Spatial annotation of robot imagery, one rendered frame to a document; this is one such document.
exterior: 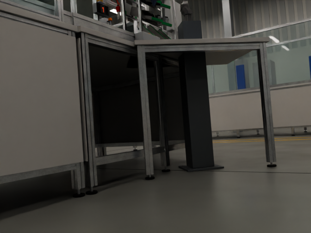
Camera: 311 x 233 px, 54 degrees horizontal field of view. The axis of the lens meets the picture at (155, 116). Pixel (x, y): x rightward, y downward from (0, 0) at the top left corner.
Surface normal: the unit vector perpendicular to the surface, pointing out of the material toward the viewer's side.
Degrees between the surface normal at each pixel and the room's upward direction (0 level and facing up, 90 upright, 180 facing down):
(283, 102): 90
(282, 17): 90
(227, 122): 90
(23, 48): 90
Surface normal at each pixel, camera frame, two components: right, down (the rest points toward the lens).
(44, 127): 0.83, -0.08
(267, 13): -0.58, 0.01
